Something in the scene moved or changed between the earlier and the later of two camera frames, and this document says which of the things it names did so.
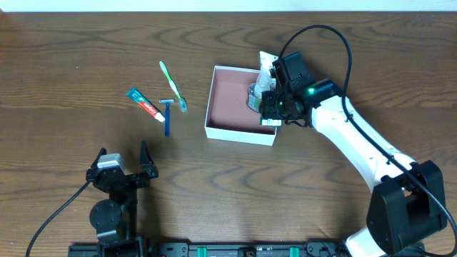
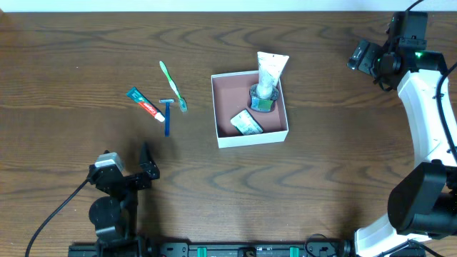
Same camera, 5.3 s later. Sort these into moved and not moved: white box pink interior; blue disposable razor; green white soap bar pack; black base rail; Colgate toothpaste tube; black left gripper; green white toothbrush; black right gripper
Moved: green white soap bar pack; white box pink interior; black right gripper
Not moved: green white toothbrush; black left gripper; blue disposable razor; black base rail; Colgate toothpaste tube
